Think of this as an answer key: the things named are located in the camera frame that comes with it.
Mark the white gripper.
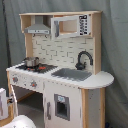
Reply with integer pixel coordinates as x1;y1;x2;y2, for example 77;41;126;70
0;88;8;120

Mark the white oven door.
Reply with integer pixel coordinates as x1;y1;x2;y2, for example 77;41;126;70
7;87;20;127

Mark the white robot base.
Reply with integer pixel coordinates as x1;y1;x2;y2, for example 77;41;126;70
0;115;36;128

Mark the wooden toy kitchen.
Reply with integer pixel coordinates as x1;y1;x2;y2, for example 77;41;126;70
7;11;114;128

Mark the left red stove knob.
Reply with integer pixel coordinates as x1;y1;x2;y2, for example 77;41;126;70
12;77;18;83

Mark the red stove knob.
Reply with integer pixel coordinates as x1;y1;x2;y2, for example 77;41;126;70
12;77;18;83
30;81;37;88

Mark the right red stove knob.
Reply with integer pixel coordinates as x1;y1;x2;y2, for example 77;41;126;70
30;81;37;88

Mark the small metal pot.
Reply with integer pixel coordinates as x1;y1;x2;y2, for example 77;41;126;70
23;57;39;67

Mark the black toy stovetop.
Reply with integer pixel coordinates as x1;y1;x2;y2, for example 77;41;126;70
18;63;55;73

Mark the white cabinet door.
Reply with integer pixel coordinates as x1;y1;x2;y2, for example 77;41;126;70
44;82;82;128

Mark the grey toy sink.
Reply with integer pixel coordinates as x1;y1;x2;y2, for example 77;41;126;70
52;68;92;81

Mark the grey range hood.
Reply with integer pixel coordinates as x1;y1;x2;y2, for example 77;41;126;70
24;16;51;34

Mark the black toy faucet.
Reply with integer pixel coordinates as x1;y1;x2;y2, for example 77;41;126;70
75;51;93;70

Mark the white microwave door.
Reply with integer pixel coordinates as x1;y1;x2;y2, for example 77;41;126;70
50;14;92;40

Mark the grey backdrop curtain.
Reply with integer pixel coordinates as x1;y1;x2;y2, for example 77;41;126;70
0;0;128;128

